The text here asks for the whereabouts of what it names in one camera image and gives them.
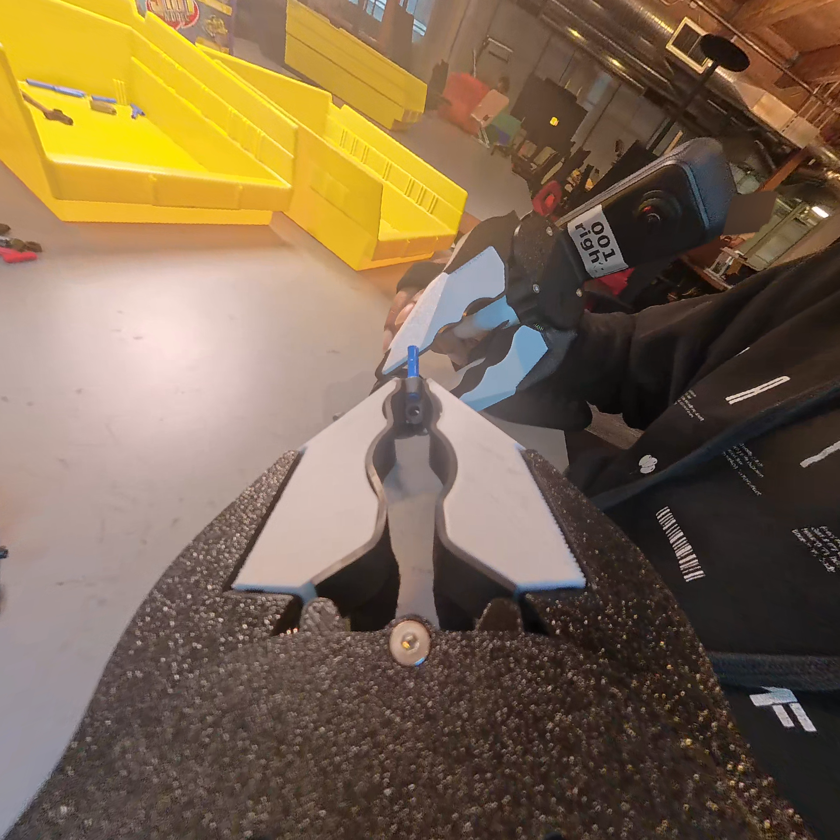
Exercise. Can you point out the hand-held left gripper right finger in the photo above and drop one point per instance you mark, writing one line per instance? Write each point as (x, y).
(505, 525)

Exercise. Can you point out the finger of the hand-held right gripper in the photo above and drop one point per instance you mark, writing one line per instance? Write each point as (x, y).
(446, 302)
(512, 374)

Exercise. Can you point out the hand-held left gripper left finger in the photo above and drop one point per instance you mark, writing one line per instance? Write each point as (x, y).
(315, 525)

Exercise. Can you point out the blue brick pin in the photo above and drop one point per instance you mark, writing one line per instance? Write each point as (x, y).
(412, 361)

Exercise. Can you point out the grey curved brick panel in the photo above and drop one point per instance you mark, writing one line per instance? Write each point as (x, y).
(412, 410)

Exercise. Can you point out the person's right hand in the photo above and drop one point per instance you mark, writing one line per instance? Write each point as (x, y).
(399, 321)

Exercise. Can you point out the yellow plastic storage bin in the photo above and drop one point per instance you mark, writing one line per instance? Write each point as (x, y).
(131, 164)
(367, 197)

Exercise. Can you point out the black disc on pole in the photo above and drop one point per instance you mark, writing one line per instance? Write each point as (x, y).
(722, 52)

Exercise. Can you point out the white ceiling vent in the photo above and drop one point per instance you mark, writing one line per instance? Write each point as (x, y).
(686, 38)

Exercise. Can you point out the stacked yellow bins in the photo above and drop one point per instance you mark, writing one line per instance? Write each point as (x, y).
(354, 65)

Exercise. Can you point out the dark blue toy kit box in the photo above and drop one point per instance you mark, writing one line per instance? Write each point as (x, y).
(190, 16)

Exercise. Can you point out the pile of small brick parts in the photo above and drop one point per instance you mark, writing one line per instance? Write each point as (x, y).
(19, 253)

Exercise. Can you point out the blue long brick axle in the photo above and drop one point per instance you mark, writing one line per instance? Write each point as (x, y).
(56, 87)

